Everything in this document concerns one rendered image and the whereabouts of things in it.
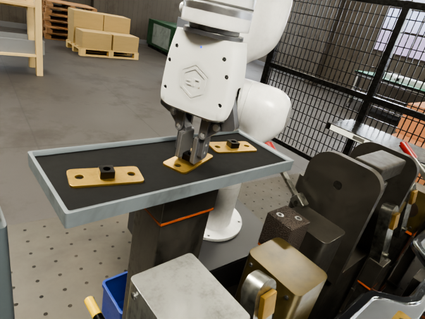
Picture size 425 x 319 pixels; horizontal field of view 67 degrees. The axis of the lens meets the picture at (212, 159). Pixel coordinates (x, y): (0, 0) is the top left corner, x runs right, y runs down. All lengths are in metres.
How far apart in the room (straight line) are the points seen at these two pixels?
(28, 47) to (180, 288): 5.05
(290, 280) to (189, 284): 0.15
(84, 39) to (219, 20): 6.76
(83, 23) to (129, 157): 7.10
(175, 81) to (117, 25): 7.38
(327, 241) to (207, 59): 0.33
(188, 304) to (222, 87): 0.24
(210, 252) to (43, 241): 0.46
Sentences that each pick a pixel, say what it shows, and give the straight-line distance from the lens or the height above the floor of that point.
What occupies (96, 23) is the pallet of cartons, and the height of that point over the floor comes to 0.59.
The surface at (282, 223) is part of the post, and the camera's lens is 0.50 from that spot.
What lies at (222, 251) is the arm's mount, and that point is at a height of 0.80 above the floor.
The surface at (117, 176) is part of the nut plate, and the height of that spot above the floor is 1.16.
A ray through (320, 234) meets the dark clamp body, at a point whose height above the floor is 1.08.
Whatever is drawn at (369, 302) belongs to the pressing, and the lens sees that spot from 0.61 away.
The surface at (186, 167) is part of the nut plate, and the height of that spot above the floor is 1.16.
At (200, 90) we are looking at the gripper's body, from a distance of 0.40.
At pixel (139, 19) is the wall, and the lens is 10.12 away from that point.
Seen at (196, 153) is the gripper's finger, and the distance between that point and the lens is 0.45.
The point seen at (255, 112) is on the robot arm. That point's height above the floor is 1.18.
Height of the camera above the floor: 1.37
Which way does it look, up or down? 25 degrees down
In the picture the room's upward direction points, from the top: 13 degrees clockwise
